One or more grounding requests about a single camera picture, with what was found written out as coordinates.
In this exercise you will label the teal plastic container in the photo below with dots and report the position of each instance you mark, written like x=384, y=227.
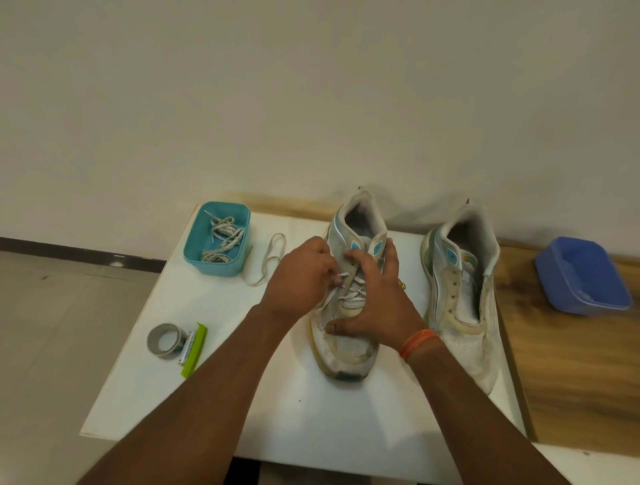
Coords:
x=197, y=250

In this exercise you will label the person's left forearm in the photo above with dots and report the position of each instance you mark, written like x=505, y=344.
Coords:
x=185, y=404

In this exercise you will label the green utility cutter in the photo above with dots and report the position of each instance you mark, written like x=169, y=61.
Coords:
x=195, y=352

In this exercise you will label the grey tape roll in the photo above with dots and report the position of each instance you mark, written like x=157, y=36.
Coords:
x=156, y=349

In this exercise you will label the black trousers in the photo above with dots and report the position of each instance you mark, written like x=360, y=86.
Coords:
x=245, y=472

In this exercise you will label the person's left hand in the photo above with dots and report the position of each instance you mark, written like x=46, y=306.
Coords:
x=300, y=280

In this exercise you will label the blue plastic container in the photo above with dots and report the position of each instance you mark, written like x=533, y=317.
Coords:
x=585, y=280

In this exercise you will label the worn white sneaker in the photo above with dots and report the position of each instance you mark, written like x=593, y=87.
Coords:
x=475, y=350
x=345, y=350

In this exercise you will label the orange thread wristband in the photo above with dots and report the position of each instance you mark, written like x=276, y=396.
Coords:
x=419, y=345

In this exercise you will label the person's right forearm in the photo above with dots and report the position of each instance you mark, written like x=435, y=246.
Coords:
x=485, y=419

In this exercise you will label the person's right hand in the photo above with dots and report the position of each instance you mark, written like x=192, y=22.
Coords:
x=385, y=310

